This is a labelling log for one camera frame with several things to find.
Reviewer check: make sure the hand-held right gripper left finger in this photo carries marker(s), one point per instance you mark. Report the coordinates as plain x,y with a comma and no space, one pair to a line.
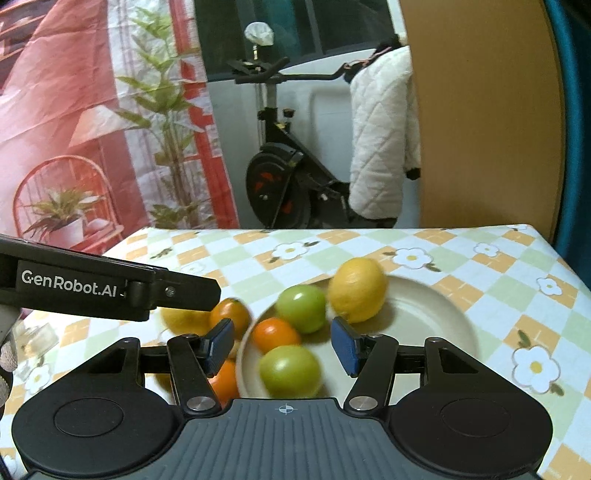
219,346

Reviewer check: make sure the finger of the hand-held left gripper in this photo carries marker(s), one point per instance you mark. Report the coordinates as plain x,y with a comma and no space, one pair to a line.
189,293

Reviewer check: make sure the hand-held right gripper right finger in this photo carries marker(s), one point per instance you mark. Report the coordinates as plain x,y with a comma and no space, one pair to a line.
344,346

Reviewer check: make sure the large yellow lemon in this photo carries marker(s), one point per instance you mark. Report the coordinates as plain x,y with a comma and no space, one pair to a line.
184,321

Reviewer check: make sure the dark orange tangerine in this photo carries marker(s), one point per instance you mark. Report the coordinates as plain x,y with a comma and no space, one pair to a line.
231,314

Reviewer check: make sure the bright orange tangerine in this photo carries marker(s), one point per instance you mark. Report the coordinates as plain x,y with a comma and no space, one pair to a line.
226,383
276,334

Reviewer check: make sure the green tomato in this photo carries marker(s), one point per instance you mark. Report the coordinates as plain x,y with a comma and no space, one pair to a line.
301,308
290,371

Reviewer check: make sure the beige round plate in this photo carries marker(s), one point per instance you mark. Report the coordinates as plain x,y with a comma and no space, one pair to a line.
425,323

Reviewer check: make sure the person's left forearm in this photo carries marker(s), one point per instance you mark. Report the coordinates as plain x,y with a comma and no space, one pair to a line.
7,355

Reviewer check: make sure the black exercise bike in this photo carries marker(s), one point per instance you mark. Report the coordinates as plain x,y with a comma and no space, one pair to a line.
277,184

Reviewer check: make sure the checkered floral tablecloth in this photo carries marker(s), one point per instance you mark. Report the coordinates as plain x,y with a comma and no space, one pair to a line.
508,286

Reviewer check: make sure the red printed backdrop with plants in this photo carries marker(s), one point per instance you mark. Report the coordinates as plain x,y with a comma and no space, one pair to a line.
69,92

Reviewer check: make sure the white quilted jacket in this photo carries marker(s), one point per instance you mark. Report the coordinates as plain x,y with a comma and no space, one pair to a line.
381,138

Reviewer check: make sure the white plastic cover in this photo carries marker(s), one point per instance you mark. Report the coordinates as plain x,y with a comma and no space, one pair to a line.
258,34

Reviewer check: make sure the wooden board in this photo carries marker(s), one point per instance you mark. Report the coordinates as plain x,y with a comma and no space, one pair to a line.
485,115

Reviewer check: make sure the dark garment with pink trim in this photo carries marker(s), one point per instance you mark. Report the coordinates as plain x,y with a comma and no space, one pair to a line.
369,62

